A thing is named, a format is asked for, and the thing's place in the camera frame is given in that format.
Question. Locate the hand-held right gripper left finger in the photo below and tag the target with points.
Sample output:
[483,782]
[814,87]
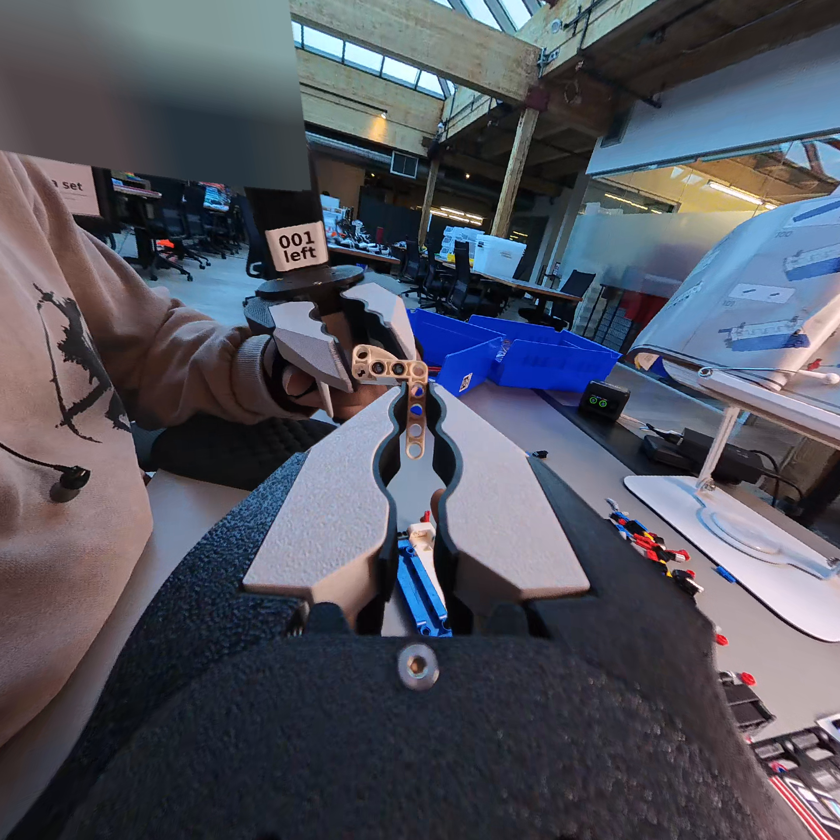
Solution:
[321,525]

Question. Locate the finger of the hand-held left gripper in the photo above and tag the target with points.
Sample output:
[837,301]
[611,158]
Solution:
[390,315]
[305,338]

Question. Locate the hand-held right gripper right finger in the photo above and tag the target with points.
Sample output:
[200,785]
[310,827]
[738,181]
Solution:
[512,525]

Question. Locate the blue and white lego assembly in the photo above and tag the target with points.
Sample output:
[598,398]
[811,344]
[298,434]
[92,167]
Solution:
[420,590]

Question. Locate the white L-shaped lego beam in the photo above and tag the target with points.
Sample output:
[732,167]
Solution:
[415,446]

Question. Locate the person's left forearm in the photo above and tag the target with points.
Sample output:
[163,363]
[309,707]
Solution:
[197,367]

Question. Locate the pile of mixed lego pieces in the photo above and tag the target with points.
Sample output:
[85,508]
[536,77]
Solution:
[656,548]

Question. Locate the single blue lego pin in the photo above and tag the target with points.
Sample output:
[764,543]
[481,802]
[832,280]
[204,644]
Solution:
[725,574]

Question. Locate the partly built lego car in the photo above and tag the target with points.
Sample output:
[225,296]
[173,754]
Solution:
[748,712]

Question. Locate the lego instruction booklet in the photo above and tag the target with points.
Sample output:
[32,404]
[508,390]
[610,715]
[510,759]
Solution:
[754,289]

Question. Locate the person's left hand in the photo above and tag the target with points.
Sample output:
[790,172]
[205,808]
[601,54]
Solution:
[295,397]

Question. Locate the person's right hand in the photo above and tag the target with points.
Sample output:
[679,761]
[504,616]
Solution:
[436,508]

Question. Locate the blue plastic bin with label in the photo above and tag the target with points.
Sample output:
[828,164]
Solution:
[459,354]

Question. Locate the black office chair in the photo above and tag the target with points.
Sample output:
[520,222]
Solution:
[571,295]
[463,275]

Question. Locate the group of black office chairs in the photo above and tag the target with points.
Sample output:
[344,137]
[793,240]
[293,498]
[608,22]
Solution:
[177,229]

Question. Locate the black device with green lights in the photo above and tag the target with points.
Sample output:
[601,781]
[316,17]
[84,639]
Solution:
[604,400]

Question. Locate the small black power adapter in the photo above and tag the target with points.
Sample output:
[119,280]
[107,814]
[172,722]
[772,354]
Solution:
[659,449]

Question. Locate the large black power adapter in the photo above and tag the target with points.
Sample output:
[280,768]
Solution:
[735,459]

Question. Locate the white book stand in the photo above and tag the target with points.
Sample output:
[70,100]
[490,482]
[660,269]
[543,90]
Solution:
[754,558]

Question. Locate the white paper sign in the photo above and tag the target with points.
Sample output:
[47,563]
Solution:
[72,190]

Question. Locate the person's beige hoodie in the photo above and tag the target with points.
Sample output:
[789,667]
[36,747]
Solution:
[52,590]

